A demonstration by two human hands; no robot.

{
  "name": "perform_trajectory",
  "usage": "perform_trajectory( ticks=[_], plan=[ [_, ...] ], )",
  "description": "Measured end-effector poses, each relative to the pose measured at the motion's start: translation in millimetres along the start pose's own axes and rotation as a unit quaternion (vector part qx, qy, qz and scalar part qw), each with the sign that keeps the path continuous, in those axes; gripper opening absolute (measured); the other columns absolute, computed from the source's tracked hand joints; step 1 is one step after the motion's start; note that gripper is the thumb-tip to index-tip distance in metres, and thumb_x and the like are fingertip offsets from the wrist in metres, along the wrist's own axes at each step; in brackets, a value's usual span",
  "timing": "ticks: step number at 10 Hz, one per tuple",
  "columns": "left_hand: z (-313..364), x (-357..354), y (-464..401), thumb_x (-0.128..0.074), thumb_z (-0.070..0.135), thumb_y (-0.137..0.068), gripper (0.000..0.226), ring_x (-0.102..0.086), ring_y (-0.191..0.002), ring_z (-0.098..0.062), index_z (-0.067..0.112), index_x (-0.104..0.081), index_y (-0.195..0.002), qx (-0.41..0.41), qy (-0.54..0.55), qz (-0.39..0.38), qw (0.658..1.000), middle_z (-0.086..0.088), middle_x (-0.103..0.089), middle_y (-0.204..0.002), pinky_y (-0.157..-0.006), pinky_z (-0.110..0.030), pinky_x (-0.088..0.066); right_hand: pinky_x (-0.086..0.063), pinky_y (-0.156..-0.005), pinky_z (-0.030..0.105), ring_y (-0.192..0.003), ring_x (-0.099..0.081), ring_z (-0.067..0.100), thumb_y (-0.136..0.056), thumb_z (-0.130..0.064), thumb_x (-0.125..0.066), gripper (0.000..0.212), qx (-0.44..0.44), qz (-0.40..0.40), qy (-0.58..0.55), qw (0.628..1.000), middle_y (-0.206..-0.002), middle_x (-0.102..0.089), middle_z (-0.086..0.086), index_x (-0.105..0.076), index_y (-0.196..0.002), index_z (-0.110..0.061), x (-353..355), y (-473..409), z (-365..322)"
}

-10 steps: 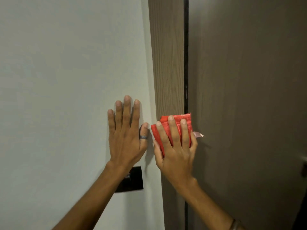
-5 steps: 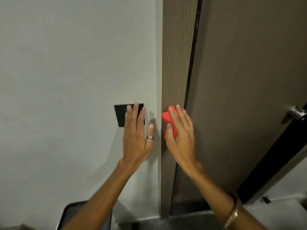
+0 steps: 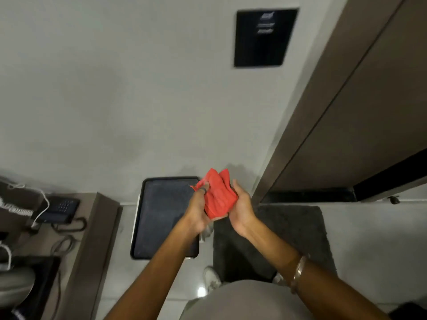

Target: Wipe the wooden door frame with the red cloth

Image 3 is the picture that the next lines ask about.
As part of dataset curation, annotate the person's left hand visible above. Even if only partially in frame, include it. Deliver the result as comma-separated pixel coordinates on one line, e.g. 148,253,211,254
182,182,213,235

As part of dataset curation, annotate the person's right hand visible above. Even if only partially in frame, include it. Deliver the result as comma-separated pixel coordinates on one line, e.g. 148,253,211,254
228,179,257,238

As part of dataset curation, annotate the red cloth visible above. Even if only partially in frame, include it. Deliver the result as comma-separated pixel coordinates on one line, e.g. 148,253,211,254
190,168,239,220

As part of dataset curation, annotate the person's right forearm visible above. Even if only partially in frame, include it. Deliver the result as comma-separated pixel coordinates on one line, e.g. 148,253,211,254
241,219,391,320

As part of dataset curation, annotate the person's left forearm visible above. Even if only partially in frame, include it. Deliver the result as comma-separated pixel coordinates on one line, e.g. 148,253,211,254
104,216,200,320

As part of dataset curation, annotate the dark grey floor mat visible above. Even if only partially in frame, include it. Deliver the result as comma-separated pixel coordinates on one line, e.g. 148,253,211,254
213,205,337,284

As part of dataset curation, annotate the black lidded bin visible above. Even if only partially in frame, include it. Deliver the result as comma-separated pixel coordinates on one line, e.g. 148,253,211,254
130,177,201,260

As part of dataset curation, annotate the grey shirt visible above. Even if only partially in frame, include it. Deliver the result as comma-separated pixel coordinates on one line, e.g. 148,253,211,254
179,280,316,320

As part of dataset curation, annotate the brown wooden door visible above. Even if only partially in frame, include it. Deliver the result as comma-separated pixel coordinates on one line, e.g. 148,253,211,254
252,0,427,207

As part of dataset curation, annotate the black desk telephone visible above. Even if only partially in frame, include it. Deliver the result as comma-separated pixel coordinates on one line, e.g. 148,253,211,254
36,195,81,226

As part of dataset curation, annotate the brown wooden desk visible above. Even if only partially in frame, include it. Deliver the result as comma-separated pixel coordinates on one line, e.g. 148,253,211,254
0,178,121,320

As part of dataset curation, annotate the grey chair back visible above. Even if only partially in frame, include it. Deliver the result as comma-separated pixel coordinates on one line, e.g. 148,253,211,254
0,266,36,310

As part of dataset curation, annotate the silver bracelet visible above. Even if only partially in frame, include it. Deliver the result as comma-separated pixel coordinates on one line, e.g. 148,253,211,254
290,255,307,295

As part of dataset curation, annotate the black wall sign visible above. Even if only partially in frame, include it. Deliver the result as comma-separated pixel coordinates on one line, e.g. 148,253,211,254
234,8,299,68

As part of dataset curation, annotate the black cable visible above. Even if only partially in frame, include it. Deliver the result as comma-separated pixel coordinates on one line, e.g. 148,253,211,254
50,217,88,257

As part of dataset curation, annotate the white coiled telephone cord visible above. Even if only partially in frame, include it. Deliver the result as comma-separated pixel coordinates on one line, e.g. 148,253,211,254
0,183,50,228

